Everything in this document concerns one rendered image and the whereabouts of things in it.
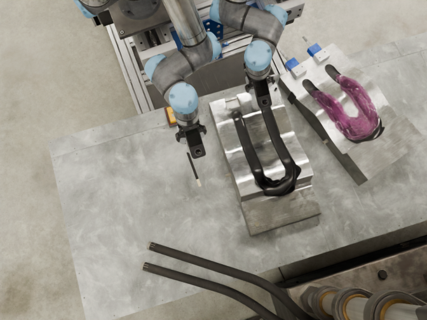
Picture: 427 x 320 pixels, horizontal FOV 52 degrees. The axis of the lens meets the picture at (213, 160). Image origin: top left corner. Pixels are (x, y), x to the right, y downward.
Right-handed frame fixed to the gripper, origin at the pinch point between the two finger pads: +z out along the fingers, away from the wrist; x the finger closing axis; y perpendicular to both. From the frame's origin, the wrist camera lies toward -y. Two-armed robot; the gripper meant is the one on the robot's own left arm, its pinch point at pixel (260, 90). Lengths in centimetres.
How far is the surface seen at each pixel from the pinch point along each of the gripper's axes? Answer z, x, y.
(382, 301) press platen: -69, -4, -61
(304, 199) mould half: 2.7, -2.8, -41.5
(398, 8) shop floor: 118, -105, 49
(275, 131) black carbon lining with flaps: 4.2, -0.9, -15.0
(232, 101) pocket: 6.5, 10.6, 1.0
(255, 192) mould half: -5.4, 12.9, -34.1
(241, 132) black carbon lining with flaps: 2.9, 11.0, -11.7
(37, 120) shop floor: 85, 120, 45
